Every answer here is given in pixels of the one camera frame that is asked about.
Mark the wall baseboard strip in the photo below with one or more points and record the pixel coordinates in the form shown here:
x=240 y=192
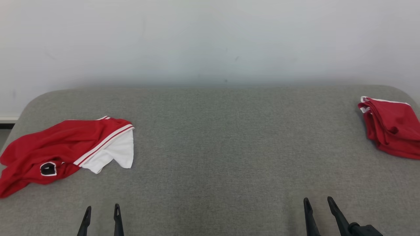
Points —
x=8 y=120

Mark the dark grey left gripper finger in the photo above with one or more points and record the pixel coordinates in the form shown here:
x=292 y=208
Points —
x=118 y=223
x=85 y=223

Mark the red shorts with white hem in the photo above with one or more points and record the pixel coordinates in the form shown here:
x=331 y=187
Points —
x=393 y=127

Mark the grey fabric table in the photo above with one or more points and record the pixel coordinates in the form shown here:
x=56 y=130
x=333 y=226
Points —
x=213 y=137

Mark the red basketball jersey with lettering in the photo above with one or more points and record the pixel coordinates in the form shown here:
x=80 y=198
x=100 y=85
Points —
x=49 y=144

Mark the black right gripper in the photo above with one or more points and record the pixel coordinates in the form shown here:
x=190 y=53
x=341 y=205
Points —
x=364 y=230

